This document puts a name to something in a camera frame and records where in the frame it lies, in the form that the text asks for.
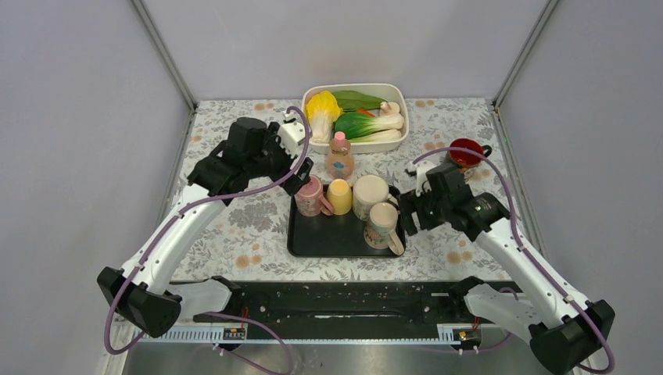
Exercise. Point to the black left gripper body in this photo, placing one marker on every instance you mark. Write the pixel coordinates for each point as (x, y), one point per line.
(274, 160)

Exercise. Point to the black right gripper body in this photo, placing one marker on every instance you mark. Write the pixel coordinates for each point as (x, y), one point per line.
(431, 209)

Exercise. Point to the pink patterned mug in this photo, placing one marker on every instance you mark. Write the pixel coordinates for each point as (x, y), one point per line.
(310, 200)

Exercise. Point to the black mug with orange flowers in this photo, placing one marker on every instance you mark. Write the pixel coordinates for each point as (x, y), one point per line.
(466, 162)

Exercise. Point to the cream seashell mug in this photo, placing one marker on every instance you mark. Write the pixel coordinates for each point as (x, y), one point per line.
(380, 231)

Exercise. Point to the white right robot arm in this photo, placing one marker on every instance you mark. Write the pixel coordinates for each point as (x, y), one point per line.
(561, 325)

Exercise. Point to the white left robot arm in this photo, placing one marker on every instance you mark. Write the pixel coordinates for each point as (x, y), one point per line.
(255, 157)

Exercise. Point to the yellow mug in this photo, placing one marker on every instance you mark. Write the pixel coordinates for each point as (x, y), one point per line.
(339, 194)

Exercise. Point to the large cream mug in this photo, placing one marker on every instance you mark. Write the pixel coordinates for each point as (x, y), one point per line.
(368, 191)

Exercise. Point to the orange bottle with pink cap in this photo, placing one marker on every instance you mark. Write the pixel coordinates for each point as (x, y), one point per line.
(340, 161)

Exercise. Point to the black rectangular tray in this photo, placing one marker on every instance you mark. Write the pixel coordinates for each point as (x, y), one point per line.
(334, 236)

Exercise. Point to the yellow napa cabbage toy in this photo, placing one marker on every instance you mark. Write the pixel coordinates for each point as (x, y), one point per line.
(322, 110)

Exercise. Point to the bok choy toy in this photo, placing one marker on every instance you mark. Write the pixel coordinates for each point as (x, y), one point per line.
(357, 125)

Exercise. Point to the floral patterned table mat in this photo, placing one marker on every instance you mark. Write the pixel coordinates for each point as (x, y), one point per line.
(247, 241)

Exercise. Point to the white rectangular tub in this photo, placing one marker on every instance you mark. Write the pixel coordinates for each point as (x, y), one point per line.
(382, 90)

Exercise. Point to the green leaf vegetable toy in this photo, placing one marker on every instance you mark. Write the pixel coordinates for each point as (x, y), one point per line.
(351, 101)

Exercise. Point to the mushroom toy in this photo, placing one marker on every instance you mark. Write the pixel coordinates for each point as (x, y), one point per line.
(389, 108)

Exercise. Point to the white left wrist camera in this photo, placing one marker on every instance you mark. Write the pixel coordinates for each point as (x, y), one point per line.
(292, 135)

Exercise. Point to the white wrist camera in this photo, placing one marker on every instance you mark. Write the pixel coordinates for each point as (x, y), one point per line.
(292, 135)
(419, 170)

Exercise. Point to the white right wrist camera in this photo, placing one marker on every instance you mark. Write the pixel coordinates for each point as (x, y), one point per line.
(419, 170)

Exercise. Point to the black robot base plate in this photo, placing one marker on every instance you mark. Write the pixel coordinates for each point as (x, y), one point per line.
(352, 310)

